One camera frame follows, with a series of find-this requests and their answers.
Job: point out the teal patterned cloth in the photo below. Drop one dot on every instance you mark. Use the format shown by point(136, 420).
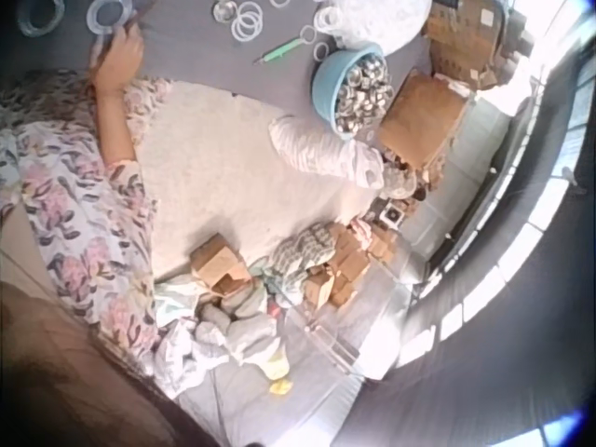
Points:
point(298, 258)

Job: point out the person's right fingers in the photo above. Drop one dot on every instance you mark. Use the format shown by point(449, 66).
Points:
point(108, 43)

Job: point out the round metal lid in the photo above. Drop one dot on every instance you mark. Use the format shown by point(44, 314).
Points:
point(223, 9)

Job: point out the stack of clear rings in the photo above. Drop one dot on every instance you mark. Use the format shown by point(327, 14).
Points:
point(32, 21)

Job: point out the heap of pale clothes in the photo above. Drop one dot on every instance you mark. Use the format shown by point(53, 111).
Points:
point(223, 330)

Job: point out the small black white box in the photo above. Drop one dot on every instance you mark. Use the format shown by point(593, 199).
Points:
point(391, 214)

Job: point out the open small cardboard box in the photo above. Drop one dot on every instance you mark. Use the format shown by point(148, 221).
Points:
point(218, 269)

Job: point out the group of white seal rings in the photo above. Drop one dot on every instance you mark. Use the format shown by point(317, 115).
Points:
point(248, 21)

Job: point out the flat brown cardboard box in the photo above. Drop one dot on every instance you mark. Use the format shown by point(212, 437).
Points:
point(423, 121)

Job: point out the blue bowl of metal lids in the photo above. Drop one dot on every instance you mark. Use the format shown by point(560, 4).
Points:
point(326, 84)

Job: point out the white textured blanket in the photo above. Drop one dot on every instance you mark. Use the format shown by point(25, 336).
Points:
point(223, 177)

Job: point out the white patterned cloth roll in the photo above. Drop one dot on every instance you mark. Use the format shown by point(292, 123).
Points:
point(321, 149)

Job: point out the yellow cloth piece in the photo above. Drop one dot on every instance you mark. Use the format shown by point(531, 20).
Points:
point(280, 385)

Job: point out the plastic bag of rings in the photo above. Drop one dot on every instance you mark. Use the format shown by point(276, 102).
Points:
point(386, 21)

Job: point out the clear glass jar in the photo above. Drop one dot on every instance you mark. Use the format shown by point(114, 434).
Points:
point(399, 182)

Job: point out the heap of small cardboard boxes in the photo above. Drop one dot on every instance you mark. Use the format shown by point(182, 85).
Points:
point(347, 270)

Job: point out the stack of cardboard cartons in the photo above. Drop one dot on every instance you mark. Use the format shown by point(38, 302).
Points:
point(465, 37)

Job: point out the person's right hand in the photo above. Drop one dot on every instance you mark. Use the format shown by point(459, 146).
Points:
point(120, 60)

